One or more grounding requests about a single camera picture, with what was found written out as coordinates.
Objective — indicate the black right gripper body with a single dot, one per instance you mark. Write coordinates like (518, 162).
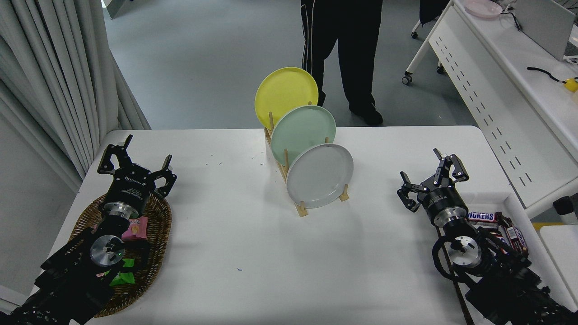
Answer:
(443, 197)

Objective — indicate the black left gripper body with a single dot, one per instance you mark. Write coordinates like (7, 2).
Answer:
(131, 187)

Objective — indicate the grey plate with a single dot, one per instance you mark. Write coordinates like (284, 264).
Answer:
(320, 176)

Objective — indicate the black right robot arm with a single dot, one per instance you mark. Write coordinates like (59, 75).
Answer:
(505, 289)

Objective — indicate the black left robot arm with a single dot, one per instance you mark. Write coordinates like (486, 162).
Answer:
(67, 280)

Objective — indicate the wooden plate rack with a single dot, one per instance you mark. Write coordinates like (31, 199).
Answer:
(301, 211)

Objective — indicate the pale green plate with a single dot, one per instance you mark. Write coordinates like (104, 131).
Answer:
(300, 131)

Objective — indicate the yellow plate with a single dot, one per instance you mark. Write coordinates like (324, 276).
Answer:
(282, 92)

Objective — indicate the pink plate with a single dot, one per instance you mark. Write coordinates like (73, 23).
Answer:
(483, 8)

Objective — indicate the pink snack packet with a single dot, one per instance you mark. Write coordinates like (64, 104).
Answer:
(137, 228)

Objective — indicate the brown Snickers bar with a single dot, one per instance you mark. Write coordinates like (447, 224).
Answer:
(517, 239)
(482, 217)

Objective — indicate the brown wicker basket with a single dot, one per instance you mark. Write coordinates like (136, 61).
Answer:
(156, 225)

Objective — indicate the green snack packet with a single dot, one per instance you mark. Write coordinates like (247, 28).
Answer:
(124, 276)

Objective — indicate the white perforated desk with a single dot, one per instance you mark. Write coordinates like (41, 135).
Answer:
(496, 67)

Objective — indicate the white tray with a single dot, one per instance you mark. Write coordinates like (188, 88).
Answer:
(537, 259)

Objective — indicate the grey curtain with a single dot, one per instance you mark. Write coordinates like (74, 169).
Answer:
(45, 67)

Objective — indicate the white side table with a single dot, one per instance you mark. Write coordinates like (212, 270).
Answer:
(564, 246)

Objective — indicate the yellow object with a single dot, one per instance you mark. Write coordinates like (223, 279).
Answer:
(571, 85)

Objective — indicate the person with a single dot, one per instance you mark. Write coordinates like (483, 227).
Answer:
(356, 45)

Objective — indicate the grey box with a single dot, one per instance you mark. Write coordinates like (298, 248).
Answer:
(546, 25)

